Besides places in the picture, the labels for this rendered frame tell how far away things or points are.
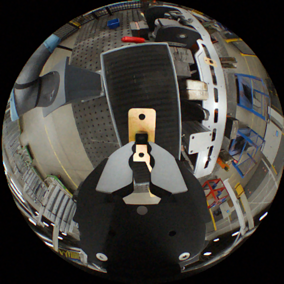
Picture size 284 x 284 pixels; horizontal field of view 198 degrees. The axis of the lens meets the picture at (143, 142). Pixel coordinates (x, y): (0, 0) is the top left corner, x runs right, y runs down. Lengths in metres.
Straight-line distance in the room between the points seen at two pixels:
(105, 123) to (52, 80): 0.54
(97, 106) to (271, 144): 8.49
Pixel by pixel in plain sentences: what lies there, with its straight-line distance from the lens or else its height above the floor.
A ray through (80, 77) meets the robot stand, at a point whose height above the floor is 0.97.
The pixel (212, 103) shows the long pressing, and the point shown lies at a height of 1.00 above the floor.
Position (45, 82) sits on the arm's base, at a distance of 0.37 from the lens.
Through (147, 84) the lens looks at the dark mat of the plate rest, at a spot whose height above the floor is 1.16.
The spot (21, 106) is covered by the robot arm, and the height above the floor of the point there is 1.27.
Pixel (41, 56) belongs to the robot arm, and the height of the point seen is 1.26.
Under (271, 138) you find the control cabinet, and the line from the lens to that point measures 8.13.
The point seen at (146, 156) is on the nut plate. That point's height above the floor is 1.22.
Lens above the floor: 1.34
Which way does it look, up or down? 61 degrees down
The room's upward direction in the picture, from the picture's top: 178 degrees clockwise
